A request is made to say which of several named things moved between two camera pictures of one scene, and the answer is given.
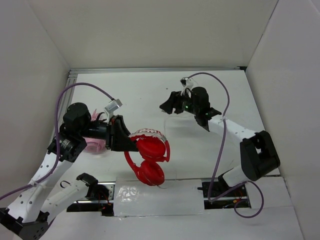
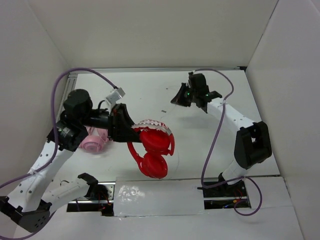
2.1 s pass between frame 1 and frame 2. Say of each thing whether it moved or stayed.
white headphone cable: moved
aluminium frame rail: stayed
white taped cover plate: stayed
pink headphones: stayed
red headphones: moved
